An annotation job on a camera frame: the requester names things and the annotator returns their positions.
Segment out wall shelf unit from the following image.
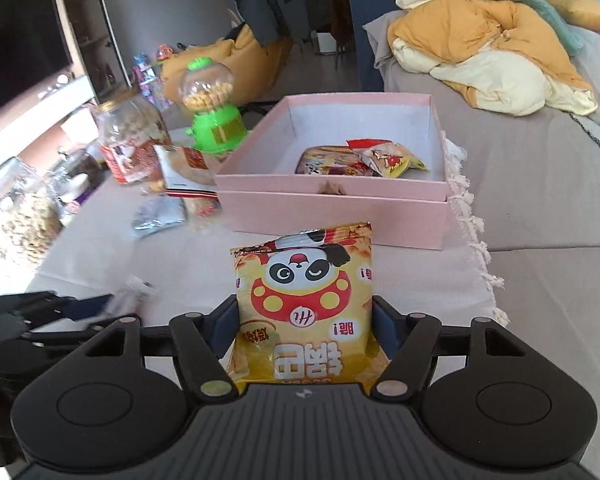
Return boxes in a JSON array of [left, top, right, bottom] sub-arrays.
[[50, 0, 131, 106]]

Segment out grey bed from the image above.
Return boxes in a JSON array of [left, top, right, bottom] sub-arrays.
[[362, 10, 600, 253]]

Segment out teal cloth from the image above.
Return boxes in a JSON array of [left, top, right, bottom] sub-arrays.
[[452, 0, 583, 56]]

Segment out colourful toy bottles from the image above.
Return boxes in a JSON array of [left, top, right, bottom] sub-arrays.
[[132, 52, 173, 111]]

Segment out glass jar with dark contents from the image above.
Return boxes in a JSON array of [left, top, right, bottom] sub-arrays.
[[45, 150, 106, 221]]

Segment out yellow panda snack packet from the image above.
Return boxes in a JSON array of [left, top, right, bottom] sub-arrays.
[[227, 220, 396, 396]]

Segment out red label plastic jar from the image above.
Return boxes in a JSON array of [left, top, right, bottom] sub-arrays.
[[91, 92, 171, 184]]

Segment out red patterned snack packet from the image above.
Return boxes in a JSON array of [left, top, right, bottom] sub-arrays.
[[296, 145, 381, 177]]

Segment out orange cream duvet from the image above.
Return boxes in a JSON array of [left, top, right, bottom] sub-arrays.
[[387, 0, 600, 118]]

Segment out white red-striped snack packet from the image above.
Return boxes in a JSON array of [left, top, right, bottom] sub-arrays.
[[155, 145, 221, 201]]

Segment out brown chair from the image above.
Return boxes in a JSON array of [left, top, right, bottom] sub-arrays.
[[325, 0, 351, 51]]

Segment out yellow beanbag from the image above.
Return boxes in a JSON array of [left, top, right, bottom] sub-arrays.
[[160, 25, 293, 106]]

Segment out yellow red snack packet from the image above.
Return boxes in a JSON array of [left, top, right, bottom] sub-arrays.
[[347, 139, 428, 180]]

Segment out yellow pillow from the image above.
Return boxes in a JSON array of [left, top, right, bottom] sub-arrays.
[[540, 0, 600, 31]]

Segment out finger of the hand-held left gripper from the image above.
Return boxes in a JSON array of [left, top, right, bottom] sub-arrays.
[[0, 291, 118, 328], [0, 319, 123, 361]]

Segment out glass jar of peanuts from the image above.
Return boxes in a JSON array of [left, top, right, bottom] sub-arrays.
[[0, 157, 63, 266]]

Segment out small white packet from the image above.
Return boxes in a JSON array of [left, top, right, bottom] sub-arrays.
[[105, 275, 158, 321]]

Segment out silver snack packet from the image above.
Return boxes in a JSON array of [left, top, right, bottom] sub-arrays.
[[131, 195, 187, 238]]

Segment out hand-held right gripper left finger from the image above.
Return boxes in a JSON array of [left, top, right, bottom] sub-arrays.
[[87, 295, 241, 403]]

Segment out green gumball machine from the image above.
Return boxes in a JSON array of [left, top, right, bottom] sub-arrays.
[[179, 57, 248, 153]]

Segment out white fringed tablecloth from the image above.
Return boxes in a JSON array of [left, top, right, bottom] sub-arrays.
[[25, 125, 511, 396]]

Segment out pink cardboard box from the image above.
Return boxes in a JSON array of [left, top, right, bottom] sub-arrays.
[[215, 92, 451, 252]]

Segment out red white snack packet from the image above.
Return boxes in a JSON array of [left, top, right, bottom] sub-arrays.
[[185, 195, 224, 222]]

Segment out black television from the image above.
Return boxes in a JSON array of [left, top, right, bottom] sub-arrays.
[[0, 0, 73, 123]]

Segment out blue cabinet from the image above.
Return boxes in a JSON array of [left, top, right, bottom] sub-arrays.
[[344, 0, 441, 93]]

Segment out dark grey jacket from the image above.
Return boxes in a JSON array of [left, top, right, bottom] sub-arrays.
[[230, 0, 331, 46]]

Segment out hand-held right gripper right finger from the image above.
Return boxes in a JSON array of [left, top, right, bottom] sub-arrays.
[[371, 295, 523, 404]]

